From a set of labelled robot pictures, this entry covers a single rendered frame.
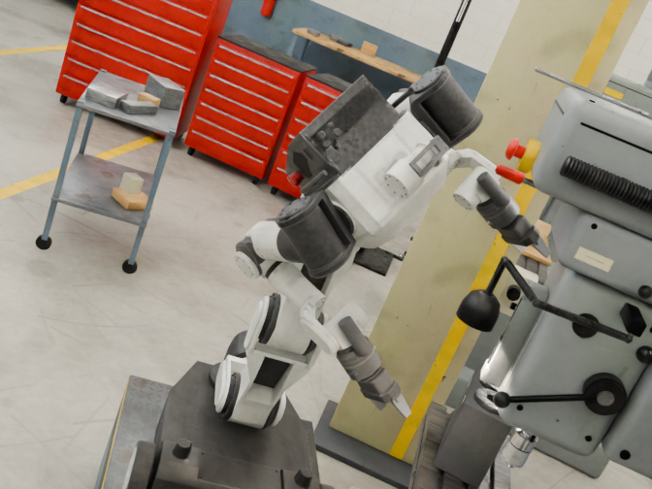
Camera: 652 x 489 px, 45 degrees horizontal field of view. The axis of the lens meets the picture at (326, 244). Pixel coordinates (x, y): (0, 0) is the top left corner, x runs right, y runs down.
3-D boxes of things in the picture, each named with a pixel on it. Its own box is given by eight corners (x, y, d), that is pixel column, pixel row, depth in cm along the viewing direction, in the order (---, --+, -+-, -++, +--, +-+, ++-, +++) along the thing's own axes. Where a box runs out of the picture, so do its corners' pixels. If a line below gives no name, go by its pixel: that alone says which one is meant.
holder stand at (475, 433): (431, 465, 187) (466, 397, 180) (446, 424, 207) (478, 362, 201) (477, 490, 185) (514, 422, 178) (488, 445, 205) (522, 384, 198)
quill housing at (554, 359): (492, 423, 141) (573, 270, 130) (493, 373, 161) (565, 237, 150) (591, 469, 140) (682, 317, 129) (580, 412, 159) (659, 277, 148)
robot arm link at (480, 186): (472, 222, 204) (445, 192, 200) (497, 192, 205) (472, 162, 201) (497, 226, 193) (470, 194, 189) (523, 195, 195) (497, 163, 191)
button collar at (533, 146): (516, 172, 135) (532, 140, 133) (515, 165, 141) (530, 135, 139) (527, 177, 135) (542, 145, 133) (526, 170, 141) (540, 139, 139)
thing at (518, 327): (479, 379, 149) (529, 285, 141) (480, 371, 152) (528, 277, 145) (500, 388, 148) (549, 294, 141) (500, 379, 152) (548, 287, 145)
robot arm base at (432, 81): (390, 100, 177) (407, 107, 167) (432, 60, 177) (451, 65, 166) (430, 146, 183) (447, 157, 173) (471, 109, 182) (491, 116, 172)
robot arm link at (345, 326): (335, 366, 187) (309, 329, 184) (365, 337, 191) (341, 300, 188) (360, 372, 177) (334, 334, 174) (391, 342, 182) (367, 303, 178)
